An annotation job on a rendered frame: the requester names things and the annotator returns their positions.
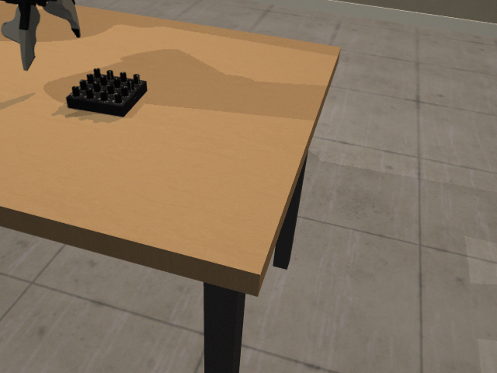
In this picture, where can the black knob box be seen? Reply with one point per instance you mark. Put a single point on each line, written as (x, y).
(119, 104)

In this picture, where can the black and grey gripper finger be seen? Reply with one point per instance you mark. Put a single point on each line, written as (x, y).
(65, 9)
(22, 30)

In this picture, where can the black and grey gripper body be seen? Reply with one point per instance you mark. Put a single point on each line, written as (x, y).
(39, 2)

